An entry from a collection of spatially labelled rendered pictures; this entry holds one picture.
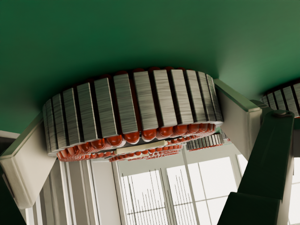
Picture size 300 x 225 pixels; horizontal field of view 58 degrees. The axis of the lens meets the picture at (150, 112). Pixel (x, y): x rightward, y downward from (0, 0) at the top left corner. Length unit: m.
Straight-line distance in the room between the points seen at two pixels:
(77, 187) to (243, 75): 0.33
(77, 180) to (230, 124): 0.33
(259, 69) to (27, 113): 0.16
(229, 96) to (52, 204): 0.31
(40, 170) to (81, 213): 0.30
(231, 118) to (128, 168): 6.51
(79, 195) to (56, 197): 0.06
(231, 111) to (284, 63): 0.06
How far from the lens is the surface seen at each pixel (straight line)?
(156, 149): 0.32
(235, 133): 0.16
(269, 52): 0.17
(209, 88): 0.16
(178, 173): 6.59
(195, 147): 0.77
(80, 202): 0.46
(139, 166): 6.62
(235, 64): 0.18
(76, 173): 0.46
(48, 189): 0.41
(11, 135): 0.29
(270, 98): 0.28
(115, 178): 0.71
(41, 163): 0.17
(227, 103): 0.16
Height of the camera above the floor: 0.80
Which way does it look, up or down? 10 degrees down
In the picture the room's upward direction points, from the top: 169 degrees clockwise
